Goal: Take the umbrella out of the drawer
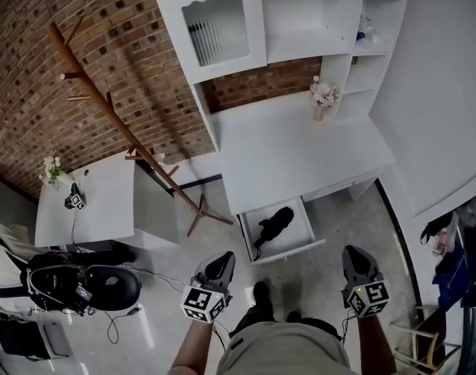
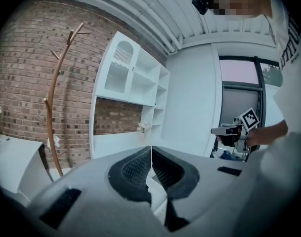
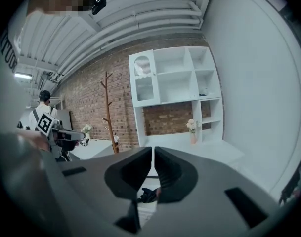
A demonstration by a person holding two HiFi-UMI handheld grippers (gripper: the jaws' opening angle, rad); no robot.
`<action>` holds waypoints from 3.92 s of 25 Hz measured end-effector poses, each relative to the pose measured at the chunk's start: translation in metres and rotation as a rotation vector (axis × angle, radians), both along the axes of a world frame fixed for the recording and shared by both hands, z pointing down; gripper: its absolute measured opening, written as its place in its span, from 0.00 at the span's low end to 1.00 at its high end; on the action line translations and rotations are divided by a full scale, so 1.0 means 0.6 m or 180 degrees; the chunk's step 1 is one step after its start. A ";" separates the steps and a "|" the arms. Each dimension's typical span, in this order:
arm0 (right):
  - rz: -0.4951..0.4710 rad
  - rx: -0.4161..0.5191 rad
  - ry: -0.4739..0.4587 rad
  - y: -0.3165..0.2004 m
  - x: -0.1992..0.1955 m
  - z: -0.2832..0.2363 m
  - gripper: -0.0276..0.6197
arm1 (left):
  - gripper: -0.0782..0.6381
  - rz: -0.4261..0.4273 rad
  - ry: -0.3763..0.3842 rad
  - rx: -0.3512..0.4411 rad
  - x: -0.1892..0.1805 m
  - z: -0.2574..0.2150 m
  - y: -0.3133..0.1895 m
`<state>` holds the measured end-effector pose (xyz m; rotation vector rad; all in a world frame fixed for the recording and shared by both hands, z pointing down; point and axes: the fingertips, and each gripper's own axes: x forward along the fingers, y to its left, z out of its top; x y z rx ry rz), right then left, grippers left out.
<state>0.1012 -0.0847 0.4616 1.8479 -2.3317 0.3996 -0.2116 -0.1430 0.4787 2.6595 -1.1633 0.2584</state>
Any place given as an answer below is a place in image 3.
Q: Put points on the white ceiling pipes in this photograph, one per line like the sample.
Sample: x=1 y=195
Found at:
x=152 y=21

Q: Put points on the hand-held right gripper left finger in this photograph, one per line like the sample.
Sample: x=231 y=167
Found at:
x=125 y=176

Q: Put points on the person's light shirt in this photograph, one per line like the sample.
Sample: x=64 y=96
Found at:
x=7 y=95

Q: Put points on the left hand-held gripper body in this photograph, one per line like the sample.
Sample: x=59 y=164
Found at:
x=45 y=125

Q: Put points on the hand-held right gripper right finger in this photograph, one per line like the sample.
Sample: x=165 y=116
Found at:
x=177 y=179

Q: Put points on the white vase with white flowers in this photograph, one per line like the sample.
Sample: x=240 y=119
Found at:
x=86 y=131

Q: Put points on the black cloth item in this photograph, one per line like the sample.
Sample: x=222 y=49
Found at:
x=147 y=195

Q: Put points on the wooden coat rack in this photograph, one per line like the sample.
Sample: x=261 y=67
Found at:
x=110 y=112

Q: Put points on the black head-mounted camera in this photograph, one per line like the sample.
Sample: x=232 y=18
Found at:
x=98 y=5

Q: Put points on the grey metal cabinet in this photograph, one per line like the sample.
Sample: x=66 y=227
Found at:
x=65 y=118

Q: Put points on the pink vase with flowers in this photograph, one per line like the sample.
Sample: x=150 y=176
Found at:
x=192 y=132

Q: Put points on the white cabinet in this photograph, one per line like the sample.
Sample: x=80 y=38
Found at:
x=96 y=148

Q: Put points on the ceiling light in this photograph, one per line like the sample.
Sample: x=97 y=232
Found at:
x=23 y=75

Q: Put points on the white desk with hutch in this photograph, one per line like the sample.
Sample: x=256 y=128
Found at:
x=214 y=152

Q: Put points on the white desk drawer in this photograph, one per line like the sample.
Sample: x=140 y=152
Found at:
x=146 y=213

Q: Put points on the blue and white shelf ornament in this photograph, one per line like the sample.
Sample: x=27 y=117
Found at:
x=203 y=92

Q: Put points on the white glass cabinet door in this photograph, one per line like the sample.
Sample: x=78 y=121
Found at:
x=144 y=83

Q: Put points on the person's left forearm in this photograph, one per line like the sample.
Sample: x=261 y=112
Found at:
x=35 y=141

